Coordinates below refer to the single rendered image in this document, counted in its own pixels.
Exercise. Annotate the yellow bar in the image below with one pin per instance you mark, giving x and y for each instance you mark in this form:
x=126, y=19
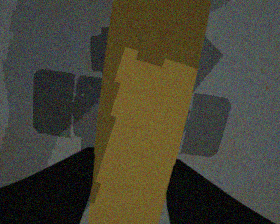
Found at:
x=152, y=54

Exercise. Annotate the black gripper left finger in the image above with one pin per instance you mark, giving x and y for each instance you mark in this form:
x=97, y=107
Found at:
x=55, y=195

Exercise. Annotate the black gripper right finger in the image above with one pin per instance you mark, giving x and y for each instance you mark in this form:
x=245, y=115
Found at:
x=191, y=199

